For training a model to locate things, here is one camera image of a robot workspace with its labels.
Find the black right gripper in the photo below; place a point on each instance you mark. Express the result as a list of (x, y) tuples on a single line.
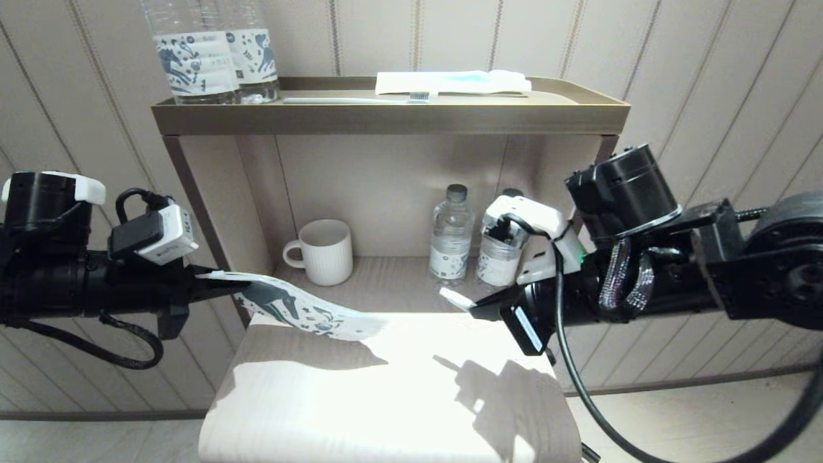
[(566, 296)]

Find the light blue toothbrush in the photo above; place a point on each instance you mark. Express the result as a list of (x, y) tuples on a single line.
[(347, 100)]

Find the white ribbed mug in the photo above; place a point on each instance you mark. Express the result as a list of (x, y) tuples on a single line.
[(328, 257)]

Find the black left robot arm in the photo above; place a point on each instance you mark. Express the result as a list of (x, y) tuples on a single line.
[(38, 289)]

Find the blue horse print bag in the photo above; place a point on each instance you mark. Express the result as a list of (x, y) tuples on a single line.
[(302, 312)]

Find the white wrapped toothbrush packet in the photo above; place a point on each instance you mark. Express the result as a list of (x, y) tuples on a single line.
[(450, 82)]

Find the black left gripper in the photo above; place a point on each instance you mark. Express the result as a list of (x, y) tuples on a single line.
[(141, 292)]

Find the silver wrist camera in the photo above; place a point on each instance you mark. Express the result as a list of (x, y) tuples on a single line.
[(173, 238), (533, 212)]

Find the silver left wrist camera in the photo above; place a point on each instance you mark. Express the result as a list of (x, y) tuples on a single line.
[(173, 238)]

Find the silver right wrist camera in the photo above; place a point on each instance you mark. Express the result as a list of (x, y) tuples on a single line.
[(533, 212)]

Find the brown open shelf unit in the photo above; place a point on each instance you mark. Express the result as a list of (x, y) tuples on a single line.
[(386, 119)]

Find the black table knob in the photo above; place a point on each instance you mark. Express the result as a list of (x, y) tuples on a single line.
[(551, 359), (588, 454)]

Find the large clear water bottle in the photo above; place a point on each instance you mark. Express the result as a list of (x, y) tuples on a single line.
[(257, 54), (193, 64)]

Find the small clear water bottle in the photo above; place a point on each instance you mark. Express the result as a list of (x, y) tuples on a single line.
[(450, 244), (495, 263)]

